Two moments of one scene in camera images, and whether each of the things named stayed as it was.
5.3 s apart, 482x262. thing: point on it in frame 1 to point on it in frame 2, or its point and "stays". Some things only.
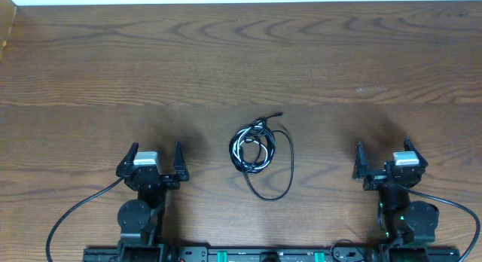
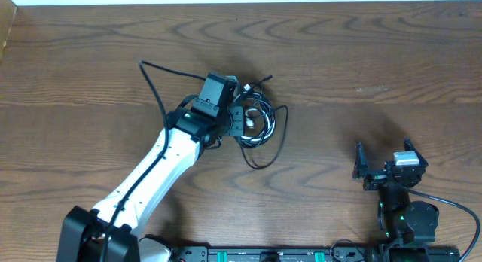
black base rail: [186, 254] stays
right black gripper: [389, 175] stays
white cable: [258, 132] to [255, 104]
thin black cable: [291, 172] to [281, 143]
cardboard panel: [7, 16] stays
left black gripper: [151, 178] to [236, 123]
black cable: [257, 130] to [255, 102]
